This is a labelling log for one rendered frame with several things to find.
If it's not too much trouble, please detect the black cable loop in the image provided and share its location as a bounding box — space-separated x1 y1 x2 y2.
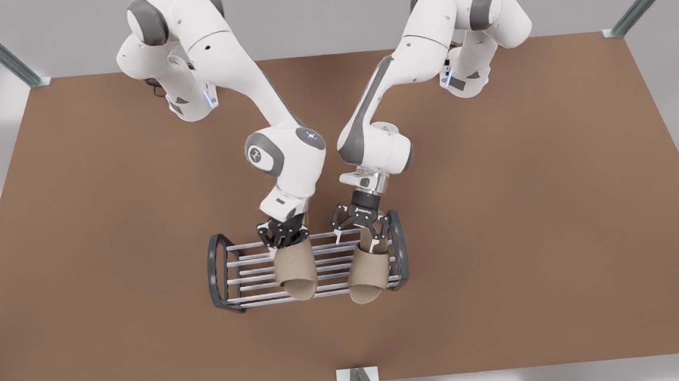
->
144 75 168 100

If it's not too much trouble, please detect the dark metal shoe rack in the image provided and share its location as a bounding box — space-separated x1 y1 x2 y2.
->
203 209 412 316

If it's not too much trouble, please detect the tan slipper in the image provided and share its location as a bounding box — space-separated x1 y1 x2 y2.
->
342 211 395 306
272 236 321 303

